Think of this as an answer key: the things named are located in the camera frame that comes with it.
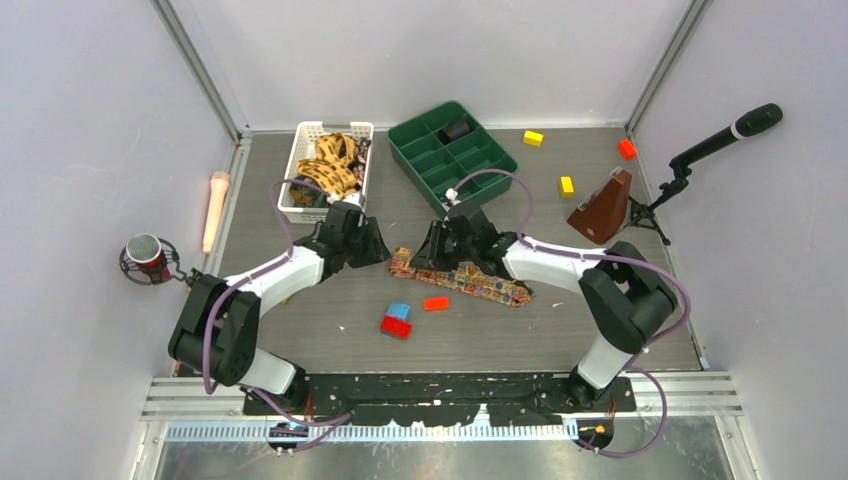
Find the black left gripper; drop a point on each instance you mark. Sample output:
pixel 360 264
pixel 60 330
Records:
pixel 377 251

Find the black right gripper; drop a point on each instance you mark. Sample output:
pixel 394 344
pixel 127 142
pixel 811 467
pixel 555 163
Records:
pixel 429 255

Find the colourful shell pattern tie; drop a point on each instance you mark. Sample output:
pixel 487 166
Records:
pixel 467 279

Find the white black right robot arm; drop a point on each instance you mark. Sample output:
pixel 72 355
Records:
pixel 626 296

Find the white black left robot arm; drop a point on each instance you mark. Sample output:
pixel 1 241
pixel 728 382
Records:
pixel 217 331

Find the small orange lego brick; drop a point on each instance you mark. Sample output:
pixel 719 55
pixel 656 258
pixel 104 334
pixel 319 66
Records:
pixel 436 304

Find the blue lego brick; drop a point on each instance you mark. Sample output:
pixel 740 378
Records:
pixel 398 311

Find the red lego brick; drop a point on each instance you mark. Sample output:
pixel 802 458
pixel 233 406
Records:
pixel 395 327

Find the dark floral rose tie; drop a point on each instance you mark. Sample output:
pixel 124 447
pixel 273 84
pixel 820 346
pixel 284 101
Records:
pixel 359 164

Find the yellow beetle pattern tie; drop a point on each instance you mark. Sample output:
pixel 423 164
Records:
pixel 329 166

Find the brown green leaf tie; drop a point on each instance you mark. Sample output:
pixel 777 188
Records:
pixel 305 193

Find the green compartment tray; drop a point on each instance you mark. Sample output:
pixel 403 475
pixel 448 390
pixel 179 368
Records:
pixel 433 167

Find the rolled dark striped tie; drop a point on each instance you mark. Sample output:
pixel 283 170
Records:
pixel 453 131

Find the white perforated plastic basket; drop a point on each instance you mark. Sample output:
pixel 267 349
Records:
pixel 307 132

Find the yellow block upright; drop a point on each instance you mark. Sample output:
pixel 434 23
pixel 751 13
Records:
pixel 566 187

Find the yellow block near tray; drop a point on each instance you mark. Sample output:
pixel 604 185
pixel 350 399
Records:
pixel 533 138

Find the brown wooden metronome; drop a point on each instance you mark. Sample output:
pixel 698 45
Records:
pixel 600 215

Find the black microphone tripod stand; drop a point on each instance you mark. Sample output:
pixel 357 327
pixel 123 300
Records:
pixel 643 215

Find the orange red block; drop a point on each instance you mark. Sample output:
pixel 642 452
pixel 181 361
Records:
pixel 627 149

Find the red silver studio microphone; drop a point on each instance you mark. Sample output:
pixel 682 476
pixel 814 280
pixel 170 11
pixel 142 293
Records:
pixel 149 260

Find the black handheld microphone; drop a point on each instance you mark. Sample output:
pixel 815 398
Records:
pixel 752 123

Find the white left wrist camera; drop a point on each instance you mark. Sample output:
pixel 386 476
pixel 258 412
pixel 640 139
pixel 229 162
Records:
pixel 357 199

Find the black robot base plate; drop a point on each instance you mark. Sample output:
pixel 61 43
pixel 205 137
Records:
pixel 441 399

